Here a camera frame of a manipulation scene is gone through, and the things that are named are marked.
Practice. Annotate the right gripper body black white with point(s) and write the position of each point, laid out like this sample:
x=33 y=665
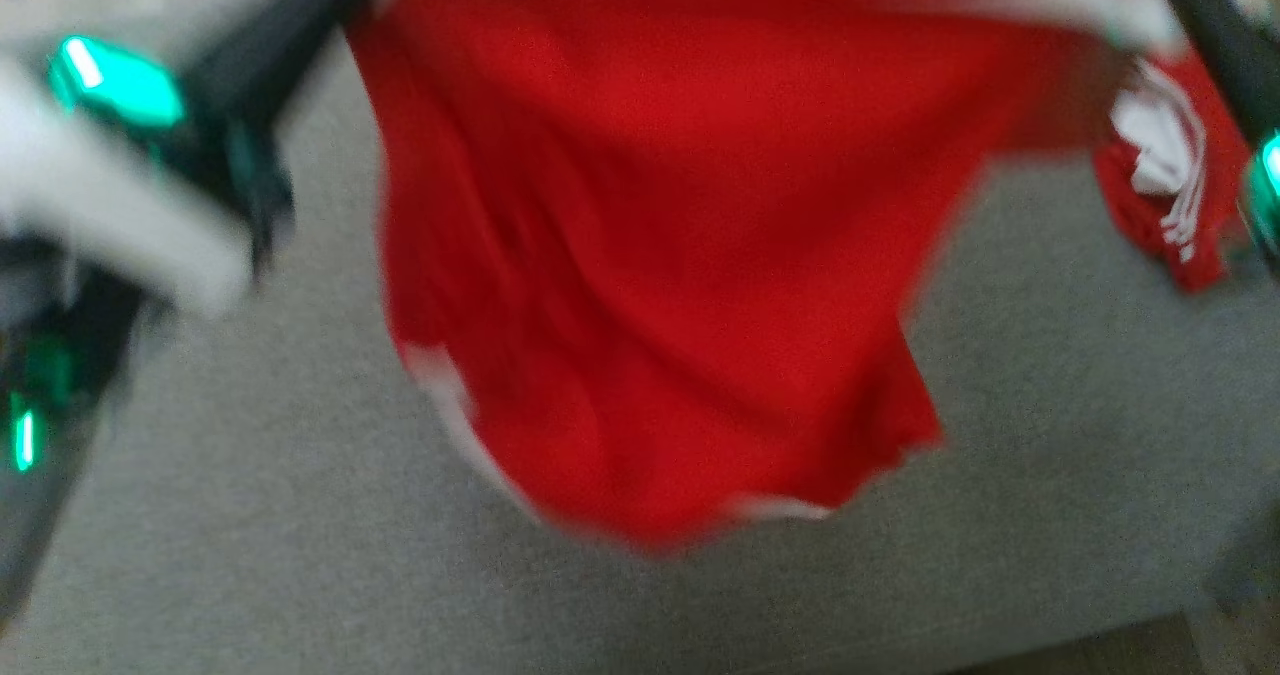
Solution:
x=1265 y=195

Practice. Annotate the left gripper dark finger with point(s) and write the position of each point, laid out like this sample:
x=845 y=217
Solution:
x=270 y=35

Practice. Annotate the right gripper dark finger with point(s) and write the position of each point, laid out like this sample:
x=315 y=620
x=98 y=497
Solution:
x=1220 y=35

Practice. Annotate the red shorts with white stripes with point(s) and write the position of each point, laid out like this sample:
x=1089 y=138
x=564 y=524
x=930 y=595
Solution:
x=650 y=255

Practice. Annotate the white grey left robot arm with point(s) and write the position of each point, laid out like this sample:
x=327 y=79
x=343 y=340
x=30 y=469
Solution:
x=50 y=405

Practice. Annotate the grey sofa seat cushion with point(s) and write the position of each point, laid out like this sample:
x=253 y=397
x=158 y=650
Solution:
x=1050 y=455

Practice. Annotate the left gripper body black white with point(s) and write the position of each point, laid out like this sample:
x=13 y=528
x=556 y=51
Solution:
x=150 y=175

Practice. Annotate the red number 23 jersey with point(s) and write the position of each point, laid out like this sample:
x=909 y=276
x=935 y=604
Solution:
x=1170 y=175

